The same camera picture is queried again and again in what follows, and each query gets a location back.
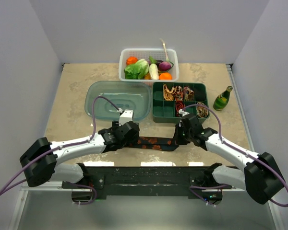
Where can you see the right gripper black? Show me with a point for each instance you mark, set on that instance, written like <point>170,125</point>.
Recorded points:
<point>178,127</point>

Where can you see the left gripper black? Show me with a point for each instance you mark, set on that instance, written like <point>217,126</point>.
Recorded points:
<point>115,125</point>

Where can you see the dark floral orange tie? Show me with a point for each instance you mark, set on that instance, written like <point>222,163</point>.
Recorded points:
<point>153,143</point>

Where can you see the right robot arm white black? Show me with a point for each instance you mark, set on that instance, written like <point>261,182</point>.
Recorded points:
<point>257,174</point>

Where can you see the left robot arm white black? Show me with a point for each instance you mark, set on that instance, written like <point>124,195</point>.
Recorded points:
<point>45,161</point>

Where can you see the brown patterned rolled tie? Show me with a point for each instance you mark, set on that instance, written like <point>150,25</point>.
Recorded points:
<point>201,110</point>

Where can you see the red black rolled tie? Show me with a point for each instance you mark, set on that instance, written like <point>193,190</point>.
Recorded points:
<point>179,104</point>

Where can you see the purple gold rolled tie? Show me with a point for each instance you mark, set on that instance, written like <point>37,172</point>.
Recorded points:
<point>188,94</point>

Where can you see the dark red patterned rolled tie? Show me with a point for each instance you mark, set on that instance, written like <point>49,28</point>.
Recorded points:
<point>179,93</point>

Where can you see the green compartment organizer tray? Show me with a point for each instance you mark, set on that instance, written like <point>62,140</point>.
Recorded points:
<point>164,111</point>

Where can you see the yellow rolled tie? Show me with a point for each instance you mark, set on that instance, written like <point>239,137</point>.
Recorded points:
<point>167,93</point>

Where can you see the green glass bottle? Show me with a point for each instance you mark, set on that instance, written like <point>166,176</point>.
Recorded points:
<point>222,100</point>

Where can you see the clear teal plastic bin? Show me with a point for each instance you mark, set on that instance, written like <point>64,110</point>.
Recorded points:
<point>134,96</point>

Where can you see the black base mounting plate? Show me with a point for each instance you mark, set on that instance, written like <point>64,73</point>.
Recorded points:
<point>191,182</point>

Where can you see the orange fruit toy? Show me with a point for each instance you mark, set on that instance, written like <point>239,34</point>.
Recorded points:
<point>165,76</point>

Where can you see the purple turnip toy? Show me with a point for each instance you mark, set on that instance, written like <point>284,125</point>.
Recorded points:
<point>164,66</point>

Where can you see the green lettuce toy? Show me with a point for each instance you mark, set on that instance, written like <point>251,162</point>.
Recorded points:
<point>136,71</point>

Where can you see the white radish toy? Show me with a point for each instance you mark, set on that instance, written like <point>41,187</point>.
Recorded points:
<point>153,71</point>

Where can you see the white green onion toy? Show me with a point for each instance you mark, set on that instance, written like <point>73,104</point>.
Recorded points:
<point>165,49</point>

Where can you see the white perforated basket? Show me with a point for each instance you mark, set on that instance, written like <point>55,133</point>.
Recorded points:
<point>145,53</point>

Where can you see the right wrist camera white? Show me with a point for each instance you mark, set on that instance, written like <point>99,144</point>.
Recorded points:
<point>182,113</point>

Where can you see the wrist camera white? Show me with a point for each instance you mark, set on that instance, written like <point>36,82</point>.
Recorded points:
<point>182,113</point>
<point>125,116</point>

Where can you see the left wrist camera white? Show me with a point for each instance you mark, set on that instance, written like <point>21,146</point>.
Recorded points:
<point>125,116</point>

